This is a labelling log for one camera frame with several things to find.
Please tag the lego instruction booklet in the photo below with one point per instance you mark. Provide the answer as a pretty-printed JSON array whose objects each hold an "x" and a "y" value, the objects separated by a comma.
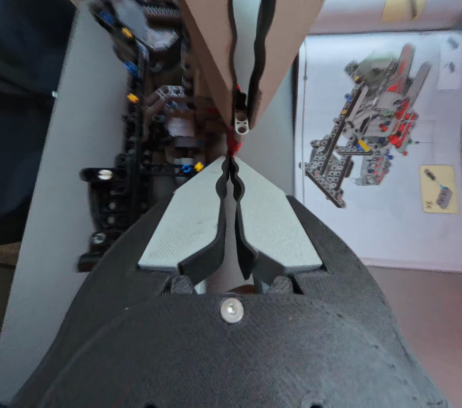
[{"x": 397, "y": 234}]

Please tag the lego truck chassis model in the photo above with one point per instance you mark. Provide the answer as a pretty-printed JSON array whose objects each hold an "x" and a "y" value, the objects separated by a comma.
[{"x": 133, "y": 148}]

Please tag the light grey two-hole lego beam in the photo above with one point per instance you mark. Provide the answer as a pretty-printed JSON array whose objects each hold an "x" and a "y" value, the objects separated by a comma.
[{"x": 241, "y": 124}]

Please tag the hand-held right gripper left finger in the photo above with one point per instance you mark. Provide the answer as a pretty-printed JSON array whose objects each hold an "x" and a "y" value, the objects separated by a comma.
[{"x": 184, "y": 231}]

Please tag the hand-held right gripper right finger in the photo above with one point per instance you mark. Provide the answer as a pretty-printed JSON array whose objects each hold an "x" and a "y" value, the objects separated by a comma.
[{"x": 278, "y": 231}]

